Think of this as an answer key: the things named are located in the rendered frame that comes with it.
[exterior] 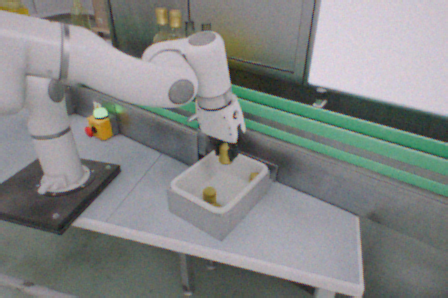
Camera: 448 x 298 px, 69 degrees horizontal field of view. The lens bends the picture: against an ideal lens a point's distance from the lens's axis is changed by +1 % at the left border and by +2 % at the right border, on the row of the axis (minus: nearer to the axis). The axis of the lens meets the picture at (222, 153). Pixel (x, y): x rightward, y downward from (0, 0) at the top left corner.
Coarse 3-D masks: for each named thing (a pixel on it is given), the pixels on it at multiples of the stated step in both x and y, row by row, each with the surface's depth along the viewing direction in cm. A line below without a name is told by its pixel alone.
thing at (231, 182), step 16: (208, 160) 90; (240, 160) 90; (192, 176) 85; (208, 176) 92; (224, 176) 94; (240, 176) 92; (256, 176) 82; (176, 192) 78; (192, 192) 87; (224, 192) 88; (240, 192) 77; (208, 208) 73; (224, 208) 72
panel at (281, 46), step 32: (192, 0) 106; (224, 0) 99; (256, 0) 93; (288, 0) 87; (320, 0) 82; (224, 32) 104; (256, 32) 97; (288, 32) 91; (256, 64) 103; (288, 64) 96; (352, 96) 88
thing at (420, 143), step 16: (240, 96) 100; (256, 96) 96; (272, 96) 93; (288, 112) 92; (304, 112) 89; (320, 112) 86; (336, 112) 84; (352, 128) 83; (368, 128) 80; (384, 128) 78; (400, 144) 78; (416, 144) 75; (432, 144) 73
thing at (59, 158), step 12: (36, 144) 81; (48, 144) 80; (60, 144) 82; (72, 144) 85; (48, 156) 82; (60, 156) 83; (72, 156) 86; (48, 168) 84; (60, 168) 84; (72, 168) 86; (84, 168) 94; (48, 180) 85; (60, 180) 85; (72, 180) 88; (84, 180) 89
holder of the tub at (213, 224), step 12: (252, 156) 95; (276, 168) 92; (264, 180) 86; (168, 192) 80; (252, 192) 82; (264, 192) 89; (180, 204) 80; (192, 204) 76; (240, 204) 78; (252, 204) 84; (180, 216) 82; (192, 216) 79; (204, 216) 75; (216, 216) 73; (228, 216) 75; (240, 216) 80; (204, 228) 78; (216, 228) 75; (228, 228) 77
